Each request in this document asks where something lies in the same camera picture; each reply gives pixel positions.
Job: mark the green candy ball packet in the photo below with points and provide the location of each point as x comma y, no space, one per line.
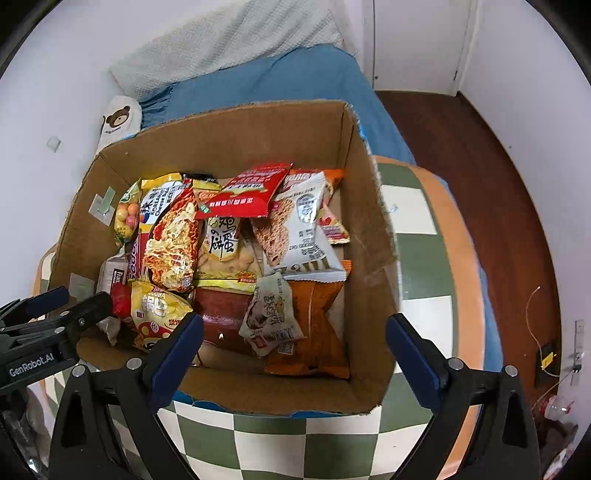
125,217

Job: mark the small beige snack packet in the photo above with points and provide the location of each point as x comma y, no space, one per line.
270,318

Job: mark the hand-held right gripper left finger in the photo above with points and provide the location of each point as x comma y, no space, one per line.
178,360

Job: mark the white bread slice packet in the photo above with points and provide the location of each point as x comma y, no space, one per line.
300,240

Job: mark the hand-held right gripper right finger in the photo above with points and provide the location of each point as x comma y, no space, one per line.
415,355

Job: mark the dark red snack packet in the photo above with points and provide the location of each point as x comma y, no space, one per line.
221,314

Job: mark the white wall socket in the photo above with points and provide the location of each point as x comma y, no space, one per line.
54,143

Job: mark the brown cardboard box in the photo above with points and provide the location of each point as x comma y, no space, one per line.
277,134

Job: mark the red and yellow noodle packet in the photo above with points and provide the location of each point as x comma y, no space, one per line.
173,249

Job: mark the clear plastic bottle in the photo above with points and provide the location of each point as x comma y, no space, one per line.
556,407

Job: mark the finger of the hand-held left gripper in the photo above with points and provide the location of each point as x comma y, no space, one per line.
46,302
90,314

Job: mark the orange crisps packet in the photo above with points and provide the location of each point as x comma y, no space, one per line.
323,323

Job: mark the clear crumpled plastic bag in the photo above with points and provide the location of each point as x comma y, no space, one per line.
23,415

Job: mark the red flat snack packet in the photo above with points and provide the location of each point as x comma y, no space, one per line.
244,194

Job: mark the small pink and yellow packet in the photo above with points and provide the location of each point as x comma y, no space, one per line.
334,228

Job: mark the green checkered blanket orange border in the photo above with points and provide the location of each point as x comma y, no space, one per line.
415,212

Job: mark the small red snack packet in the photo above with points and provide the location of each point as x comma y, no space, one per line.
121,302

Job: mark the yellow crisps packet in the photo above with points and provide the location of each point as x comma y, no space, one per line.
152,314

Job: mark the blue bedsheet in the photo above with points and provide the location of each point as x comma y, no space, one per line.
286,78

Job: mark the yellow egg biscuit packet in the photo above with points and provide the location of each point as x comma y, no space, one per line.
221,263

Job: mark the bear print pillow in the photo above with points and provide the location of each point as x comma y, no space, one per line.
120,120

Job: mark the brown and white snack packet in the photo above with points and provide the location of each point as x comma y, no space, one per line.
111,277

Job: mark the orange packet corner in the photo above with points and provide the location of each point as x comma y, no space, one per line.
336,177

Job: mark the white door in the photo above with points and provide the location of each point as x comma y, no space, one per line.
415,41

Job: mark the white textured blanket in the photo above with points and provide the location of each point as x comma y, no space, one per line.
221,46

